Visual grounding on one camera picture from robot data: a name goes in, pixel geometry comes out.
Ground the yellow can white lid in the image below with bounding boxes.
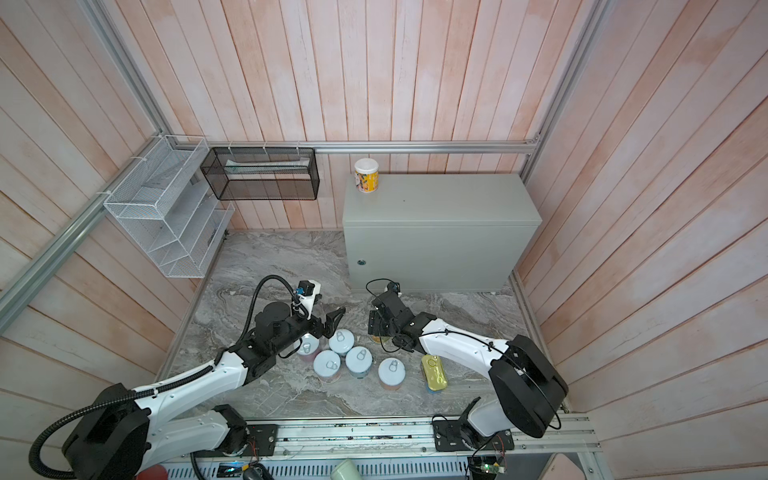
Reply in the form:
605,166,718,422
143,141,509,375
354,158,379,193

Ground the white wire shelf rack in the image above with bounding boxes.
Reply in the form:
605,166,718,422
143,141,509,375
104,135,235,279

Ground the black mesh basket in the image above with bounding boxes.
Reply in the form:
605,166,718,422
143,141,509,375
200,146,320,201

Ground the pink can pull tab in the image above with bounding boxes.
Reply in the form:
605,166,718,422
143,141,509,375
297,334,320,362

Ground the pink can white lid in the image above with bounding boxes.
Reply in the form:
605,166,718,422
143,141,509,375
313,350,342,382

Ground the grey metal cabinet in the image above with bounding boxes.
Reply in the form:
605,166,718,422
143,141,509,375
342,174,542,293

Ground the aluminium mounting rail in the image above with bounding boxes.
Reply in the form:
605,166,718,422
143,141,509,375
198,413,602,469

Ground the orange can pull tab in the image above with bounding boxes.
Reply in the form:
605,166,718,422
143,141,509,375
378,357,406,390

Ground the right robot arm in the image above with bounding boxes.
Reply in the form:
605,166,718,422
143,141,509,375
368,281,569,449

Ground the white cup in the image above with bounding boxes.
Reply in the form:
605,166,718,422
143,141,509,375
330,459,363,480

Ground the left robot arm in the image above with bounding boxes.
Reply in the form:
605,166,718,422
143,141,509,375
28,274,346,479

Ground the yellow rectangular sardine tin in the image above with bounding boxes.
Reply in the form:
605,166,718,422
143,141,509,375
421,355,448,392

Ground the silver can pull tab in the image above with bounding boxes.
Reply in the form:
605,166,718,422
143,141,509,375
328,328,355,358

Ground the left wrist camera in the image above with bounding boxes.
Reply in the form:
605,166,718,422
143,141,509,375
296,280,321,319

